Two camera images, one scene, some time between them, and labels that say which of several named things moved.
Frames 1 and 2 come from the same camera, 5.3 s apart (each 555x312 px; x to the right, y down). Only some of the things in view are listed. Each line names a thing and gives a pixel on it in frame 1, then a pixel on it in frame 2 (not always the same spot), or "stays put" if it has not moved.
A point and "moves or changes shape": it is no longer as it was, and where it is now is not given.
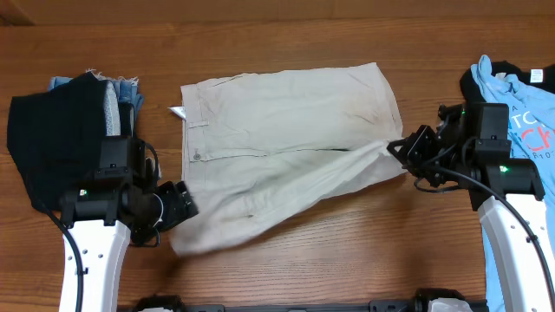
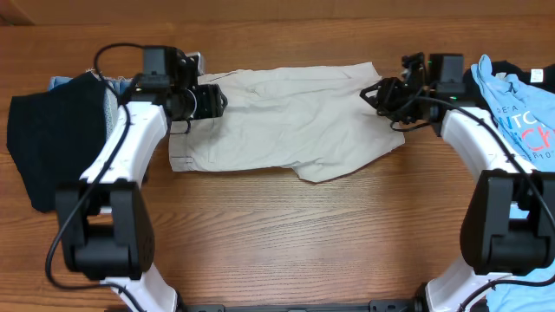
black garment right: x=542 y=78 stays put
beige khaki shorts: x=256 y=144 moves or changes shape
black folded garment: x=54 y=138 stays put
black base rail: x=419 y=302 stays put
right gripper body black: x=417 y=149 → x=386 y=96
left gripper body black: x=177 y=205 → x=197 y=104
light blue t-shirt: x=532 y=133 stays put
